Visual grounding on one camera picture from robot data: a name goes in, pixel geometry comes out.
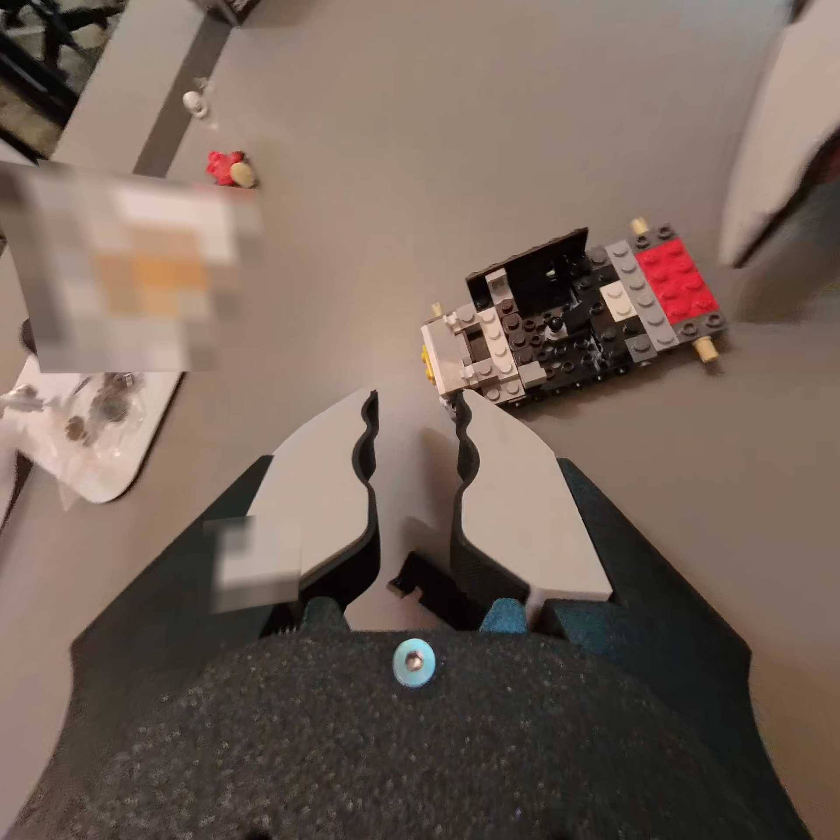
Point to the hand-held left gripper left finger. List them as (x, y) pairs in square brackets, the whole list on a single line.
[(315, 479)]

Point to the small black toy brick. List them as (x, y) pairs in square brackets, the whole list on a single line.
[(531, 275)]

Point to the white book stand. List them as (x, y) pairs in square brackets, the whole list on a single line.
[(157, 407)]

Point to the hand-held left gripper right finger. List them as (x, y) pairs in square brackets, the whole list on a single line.
[(525, 518)]

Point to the red toy brick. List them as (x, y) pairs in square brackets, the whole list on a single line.
[(220, 164)]

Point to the toy brick car model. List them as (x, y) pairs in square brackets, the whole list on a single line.
[(676, 282)]

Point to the black toy car set box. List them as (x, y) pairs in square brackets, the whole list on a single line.
[(229, 10)]

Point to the tan round toy piece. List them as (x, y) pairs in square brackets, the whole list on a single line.
[(244, 176)]

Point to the black toy panel piece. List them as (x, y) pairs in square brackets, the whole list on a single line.
[(433, 584)]

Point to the clear plastic parts bag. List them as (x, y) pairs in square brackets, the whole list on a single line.
[(85, 420)]

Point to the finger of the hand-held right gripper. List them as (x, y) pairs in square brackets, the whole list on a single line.
[(768, 144)]

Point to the white round toy piece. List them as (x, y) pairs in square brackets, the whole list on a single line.
[(193, 103)]

